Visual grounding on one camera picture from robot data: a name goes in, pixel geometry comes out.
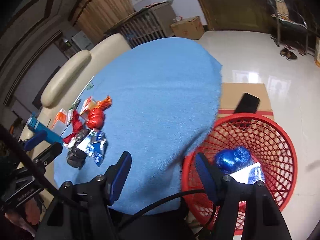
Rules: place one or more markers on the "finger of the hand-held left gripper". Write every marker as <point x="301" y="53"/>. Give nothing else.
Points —
<point x="35" y="140"/>
<point x="48" y="153"/>

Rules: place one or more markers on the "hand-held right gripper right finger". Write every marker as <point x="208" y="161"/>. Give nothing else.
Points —
<point x="205" y="177"/>

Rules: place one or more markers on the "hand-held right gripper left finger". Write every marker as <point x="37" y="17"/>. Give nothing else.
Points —
<point x="121" y="177"/>

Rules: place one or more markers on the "black plastic bag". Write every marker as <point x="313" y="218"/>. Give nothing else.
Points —
<point x="75" y="155"/>

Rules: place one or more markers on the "blue foil wrapper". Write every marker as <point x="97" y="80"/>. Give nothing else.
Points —
<point x="232" y="157"/>

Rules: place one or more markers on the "blue white printed packet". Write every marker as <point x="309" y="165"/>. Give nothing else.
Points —
<point x="96" y="147"/>

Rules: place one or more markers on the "red wrapper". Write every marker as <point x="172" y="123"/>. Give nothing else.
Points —
<point x="76" y="125"/>

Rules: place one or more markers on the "orange red bag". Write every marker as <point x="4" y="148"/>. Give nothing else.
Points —
<point x="95" y="118"/>

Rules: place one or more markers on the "red plastic basket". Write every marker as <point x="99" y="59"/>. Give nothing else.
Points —
<point x="275" y="140"/>

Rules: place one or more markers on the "person's left hand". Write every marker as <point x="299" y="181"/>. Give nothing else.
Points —
<point x="32" y="212"/>

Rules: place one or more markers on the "light blue carton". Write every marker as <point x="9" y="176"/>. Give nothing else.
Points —
<point x="47" y="131"/>

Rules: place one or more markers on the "orange white packet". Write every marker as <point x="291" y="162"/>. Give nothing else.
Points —
<point x="60" y="117"/>

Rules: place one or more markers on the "small orange box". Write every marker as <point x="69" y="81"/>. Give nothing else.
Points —
<point x="87" y="103"/>

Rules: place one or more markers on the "beige leather sofa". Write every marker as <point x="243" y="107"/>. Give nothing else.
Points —
<point x="65" y="75"/>

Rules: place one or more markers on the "small green wrapper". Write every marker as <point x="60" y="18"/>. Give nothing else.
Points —
<point x="89" y="86"/>

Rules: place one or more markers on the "black phone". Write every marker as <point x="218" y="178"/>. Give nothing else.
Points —
<point x="247" y="103"/>

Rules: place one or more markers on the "flat cardboard box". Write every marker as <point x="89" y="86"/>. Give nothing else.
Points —
<point x="232" y="95"/>

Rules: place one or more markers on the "blue towel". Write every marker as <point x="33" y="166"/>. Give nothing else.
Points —
<point x="155" y="92"/>

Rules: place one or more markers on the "white cabinet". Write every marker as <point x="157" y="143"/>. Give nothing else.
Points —
<point x="81" y="40"/>

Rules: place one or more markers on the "brown cardboard box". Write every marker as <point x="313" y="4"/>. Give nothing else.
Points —
<point x="187" y="27"/>

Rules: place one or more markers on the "wooden slatted crib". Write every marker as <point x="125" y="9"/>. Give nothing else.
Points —
<point x="145" y="27"/>

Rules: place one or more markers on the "beige curtain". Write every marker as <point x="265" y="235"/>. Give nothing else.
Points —
<point x="107" y="2"/>

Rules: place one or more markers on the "wooden door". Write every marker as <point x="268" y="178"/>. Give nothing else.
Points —
<point x="225" y="5"/>

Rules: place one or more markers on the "black metal chair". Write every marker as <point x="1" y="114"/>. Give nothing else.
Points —
<point x="287" y="21"/>

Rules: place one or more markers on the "striped cloth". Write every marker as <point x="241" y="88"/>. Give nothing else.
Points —
<point x="281" y="2"/>

